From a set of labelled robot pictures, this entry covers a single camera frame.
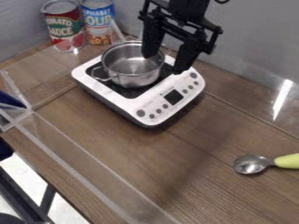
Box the white and black stove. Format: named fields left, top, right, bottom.
left=71, top=55, right=206, bottom=128

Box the tomato sauce can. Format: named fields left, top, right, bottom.
left=42, top=0, right=84, bottom=52

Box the blue cloth object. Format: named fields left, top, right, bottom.
left=0, top=90, right=28, bottom=162

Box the black metal table frame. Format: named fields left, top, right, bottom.
left=0, top=167, right=56, bottom=224

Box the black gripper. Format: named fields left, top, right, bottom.
left=139, top=0, right=223, bottom=74

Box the alphabet soup can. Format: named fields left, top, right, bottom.
left=80, top=0, right=115, bottom=46

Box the silver metal pot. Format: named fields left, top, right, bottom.
left=91, top=41, right=166, bottom=88

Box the clear acrylic barrier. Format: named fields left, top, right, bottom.
left=0, top=70, right=182, bottom=224

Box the spoon with yellow handle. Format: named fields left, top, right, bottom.
left=233, top=153, right=299, bottom=175

